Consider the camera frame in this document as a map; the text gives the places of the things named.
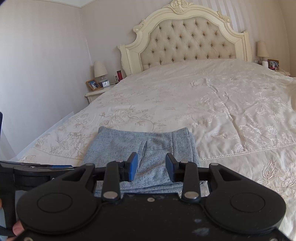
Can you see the person's left hand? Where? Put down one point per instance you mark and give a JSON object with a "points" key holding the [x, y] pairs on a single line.
{"points": [[17, 230]]}

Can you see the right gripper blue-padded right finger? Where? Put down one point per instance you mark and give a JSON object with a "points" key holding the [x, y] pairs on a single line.
{"points": [[223, 183]]}

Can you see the left bedside lamp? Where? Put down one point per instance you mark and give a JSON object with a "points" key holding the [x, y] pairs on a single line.
{"points": [[100, 71]]}

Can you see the grey knit pants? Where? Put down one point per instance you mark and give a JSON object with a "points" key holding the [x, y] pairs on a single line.
{"points": [[151, 177]]}

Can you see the cream embroidered bedspread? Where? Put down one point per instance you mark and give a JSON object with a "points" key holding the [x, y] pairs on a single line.
{"points": [[242, 115]]}

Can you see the right bedside lamp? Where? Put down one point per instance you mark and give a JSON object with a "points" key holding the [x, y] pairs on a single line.
{"points": [[262, 51]]}

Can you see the right photo frame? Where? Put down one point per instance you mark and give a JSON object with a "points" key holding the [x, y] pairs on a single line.
{"points": [[273, 64]]}

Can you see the white cup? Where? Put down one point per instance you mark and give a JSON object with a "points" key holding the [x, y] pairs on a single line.
{"points": [[265, 64]]}

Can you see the cream left nightstand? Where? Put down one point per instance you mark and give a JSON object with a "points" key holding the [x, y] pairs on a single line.
{"points": [[91, 96]]}

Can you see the small silver clock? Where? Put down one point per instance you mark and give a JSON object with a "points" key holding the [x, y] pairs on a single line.
{"points": [[105, 83]]}

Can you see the red box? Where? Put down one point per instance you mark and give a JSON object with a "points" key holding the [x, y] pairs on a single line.
{"points": [[119, 75]]}

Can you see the wooden photo frame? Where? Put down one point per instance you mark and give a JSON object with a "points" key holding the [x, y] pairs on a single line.
{"points": [[93, 85]]}

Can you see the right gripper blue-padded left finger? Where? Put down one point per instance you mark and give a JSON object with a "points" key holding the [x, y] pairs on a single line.
{"points": [[111, 175]]}

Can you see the bedside lamp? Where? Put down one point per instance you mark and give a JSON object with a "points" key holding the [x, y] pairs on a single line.
{"points": [[100, 71], [262, 51]]}

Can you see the cream tufted headboard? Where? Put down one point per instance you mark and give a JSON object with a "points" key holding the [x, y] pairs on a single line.
{"points": [[183, 31]]}

